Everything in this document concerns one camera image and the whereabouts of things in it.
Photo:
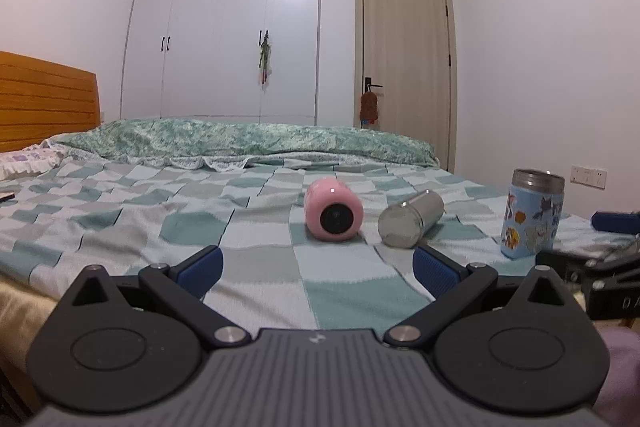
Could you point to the blue sticker steel cup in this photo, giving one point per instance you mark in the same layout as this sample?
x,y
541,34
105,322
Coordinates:
x,y
533,212

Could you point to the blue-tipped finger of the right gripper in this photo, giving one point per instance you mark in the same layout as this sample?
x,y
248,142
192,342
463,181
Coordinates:
x,y
627,223

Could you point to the pink cup lying down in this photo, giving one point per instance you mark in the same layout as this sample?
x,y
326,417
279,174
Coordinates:
x,y
332,211

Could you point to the dark phone on bed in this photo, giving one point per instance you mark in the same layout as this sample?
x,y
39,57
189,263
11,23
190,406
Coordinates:
x,y
6,196

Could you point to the green checkered bed blanket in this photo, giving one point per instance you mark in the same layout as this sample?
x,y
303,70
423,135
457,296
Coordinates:
x,y
125,217

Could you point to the white wardrobe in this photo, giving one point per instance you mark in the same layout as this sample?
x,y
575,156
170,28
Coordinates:
x,y
199,58

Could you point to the beige wooden door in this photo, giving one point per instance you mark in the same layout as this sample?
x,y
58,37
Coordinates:
x,y
409,46

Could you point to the red plush hanging toy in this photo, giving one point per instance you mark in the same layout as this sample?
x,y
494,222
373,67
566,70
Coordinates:
x,y
368,112

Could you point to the white floral pillow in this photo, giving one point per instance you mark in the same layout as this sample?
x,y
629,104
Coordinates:
x,y
31,161

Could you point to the green hanging ornament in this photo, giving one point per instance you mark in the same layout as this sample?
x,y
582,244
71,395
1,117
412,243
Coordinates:
x,y
264,59

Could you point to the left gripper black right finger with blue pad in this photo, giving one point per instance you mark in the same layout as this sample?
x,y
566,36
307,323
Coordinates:
x,y
508,344

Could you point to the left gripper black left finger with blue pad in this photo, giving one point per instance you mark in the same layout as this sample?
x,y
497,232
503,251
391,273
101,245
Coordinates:
x,y
118,343

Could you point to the green floral quilt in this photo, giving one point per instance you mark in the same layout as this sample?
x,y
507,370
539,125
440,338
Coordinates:
x,y
193,144

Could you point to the wooden headboard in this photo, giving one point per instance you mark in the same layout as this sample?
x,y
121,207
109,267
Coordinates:
x,y
40,99

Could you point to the steel cup lying down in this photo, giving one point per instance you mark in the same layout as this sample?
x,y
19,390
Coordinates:
x,y
402,225

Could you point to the white wall socket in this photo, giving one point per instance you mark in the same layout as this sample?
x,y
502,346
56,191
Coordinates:
x,y
586,176

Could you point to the black door handle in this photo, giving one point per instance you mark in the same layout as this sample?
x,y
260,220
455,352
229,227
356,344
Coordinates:
x,y
369,85

